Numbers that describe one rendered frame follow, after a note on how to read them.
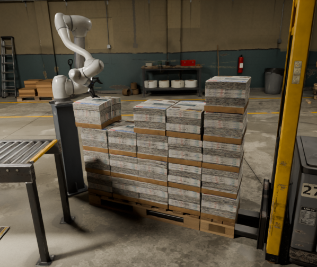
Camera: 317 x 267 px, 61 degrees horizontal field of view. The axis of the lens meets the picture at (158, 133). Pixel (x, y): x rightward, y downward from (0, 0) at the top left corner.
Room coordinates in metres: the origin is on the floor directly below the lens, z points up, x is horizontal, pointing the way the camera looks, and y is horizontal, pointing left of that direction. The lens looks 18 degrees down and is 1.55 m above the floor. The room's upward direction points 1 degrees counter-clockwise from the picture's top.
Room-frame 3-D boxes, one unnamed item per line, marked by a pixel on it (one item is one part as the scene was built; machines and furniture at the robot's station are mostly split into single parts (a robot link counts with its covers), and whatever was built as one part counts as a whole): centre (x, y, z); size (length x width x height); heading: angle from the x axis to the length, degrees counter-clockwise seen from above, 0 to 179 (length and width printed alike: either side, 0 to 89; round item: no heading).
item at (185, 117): (2.21, -0.27, 0.95); 0.38 x 0.29 x 0.23; 156
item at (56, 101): (2.73, 0.99, 1.03); 0.22 x 0.18 x 0.06; 124
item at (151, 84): (8.51, -0.44, 0.55); 1.80 x 0.70 x 1.09; 88
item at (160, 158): (2.37, 0.12, 0.40); 1.16 x 0.38 x 0.51; 67
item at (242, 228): (2.05, -0.33, 0.05); 1.05 x 0.10 x 0.04; 67
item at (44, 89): (8.38, 3.57, 0.28); 1.20 x 0.83 x 0.57; 88
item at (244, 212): (2.27, -0.43, 0.05); 1.05 x 0.10 x 0.04; 67
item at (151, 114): (2.33, 0.01, 0.95); 0.38 x 0.29 x 0.23; 158
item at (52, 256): (1.67, 0.88, 0.01); 0.14 x 0.13 x 0.01; 178
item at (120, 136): (2.37, 0.12, 0.42); 1.17 x 0.39 x 0.83; 67
